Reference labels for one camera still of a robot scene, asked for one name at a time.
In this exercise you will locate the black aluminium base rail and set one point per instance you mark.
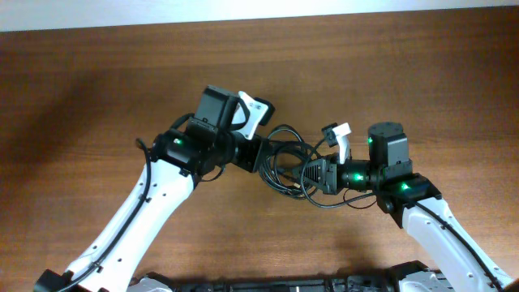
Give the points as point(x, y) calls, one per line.
point(275, 284)

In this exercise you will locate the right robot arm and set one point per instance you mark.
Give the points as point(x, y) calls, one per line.
point(414, 203)

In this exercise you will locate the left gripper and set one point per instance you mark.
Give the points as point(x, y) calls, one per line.
point(255, 146)

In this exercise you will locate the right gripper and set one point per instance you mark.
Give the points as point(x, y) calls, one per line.
point(329, 180)

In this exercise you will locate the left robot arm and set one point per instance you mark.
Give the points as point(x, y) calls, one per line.
point(220, 132)

